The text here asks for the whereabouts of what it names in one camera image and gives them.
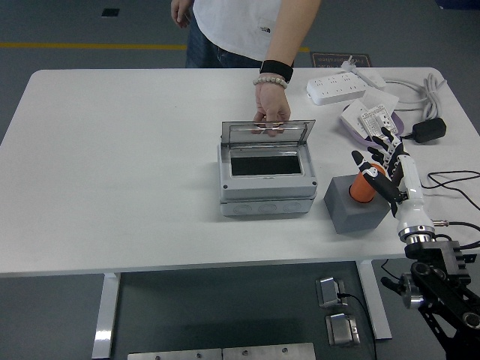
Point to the black floor hatch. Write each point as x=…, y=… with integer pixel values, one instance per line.
x=110, y=12

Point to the blue object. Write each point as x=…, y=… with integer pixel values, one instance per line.
x=461, y=3

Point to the white socket box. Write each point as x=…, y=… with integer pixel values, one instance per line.
x=350, y=118

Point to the dark floor sign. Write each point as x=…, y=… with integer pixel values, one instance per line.
x=330, y=60

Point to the packaged wall socket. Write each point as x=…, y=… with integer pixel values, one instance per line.
x=377, y=120

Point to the grey cube holder block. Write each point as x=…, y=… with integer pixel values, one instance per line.
x=352, y=221

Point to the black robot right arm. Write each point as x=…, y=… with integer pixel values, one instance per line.
x=438, y=258

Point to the grey plastic junction box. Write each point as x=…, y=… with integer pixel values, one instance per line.
x=262, y=195

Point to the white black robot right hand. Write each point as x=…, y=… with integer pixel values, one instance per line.
x=410, y=187

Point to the orange cylindrical battery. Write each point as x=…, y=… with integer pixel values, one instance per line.
x=362, y=191

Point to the purple plastic tray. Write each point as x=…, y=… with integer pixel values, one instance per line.
x=360, y=139

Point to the white power strip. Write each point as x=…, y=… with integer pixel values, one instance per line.
x=335, y=88

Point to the metal floor socket box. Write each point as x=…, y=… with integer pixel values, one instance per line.
x=328, y=290
x=339, y=330

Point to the grey metal plate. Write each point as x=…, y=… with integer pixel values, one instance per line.
x=172, y=355
x=270, y=352

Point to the black smartwatch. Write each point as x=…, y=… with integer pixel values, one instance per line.
x=275, y=69

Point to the white flat adapter block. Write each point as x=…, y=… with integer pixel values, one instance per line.
x=373, y=78

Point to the person's right hand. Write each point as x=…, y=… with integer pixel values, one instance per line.
x=182, y=13

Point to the white table leg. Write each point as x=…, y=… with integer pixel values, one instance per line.
x=107, y=311
x=375, y=300

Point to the white power plug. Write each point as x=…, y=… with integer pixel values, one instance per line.
x=350, y=62

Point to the black power adapter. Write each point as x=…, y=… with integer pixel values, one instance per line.
x=429, y=130

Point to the smoky transparent box lid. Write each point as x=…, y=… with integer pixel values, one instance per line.
x=296, y=131

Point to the person's left forearm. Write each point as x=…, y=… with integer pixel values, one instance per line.
x=292, y=33

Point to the person's left hand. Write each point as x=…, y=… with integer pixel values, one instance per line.
x=272, y=105

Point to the person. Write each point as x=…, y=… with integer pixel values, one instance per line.
x=232, y=22

